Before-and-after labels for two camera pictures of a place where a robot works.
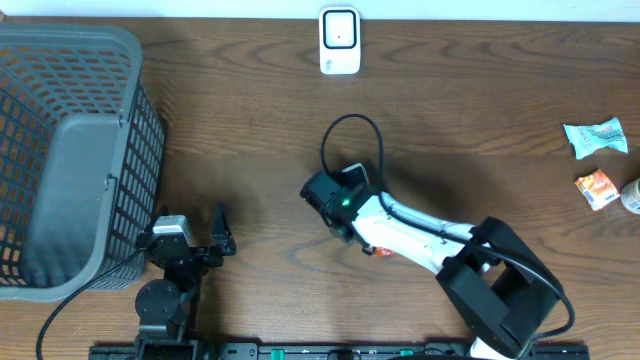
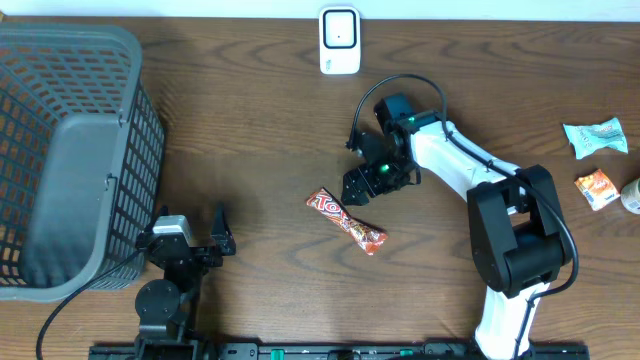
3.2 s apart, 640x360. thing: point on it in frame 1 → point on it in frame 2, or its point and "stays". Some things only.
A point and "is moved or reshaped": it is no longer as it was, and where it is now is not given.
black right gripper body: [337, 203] → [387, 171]
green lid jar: [630, 196] stays
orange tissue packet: [598, 189] stays
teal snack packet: [587, 139] stays
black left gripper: [222, 244] stays
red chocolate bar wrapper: [384, 252] is moved or reshaped
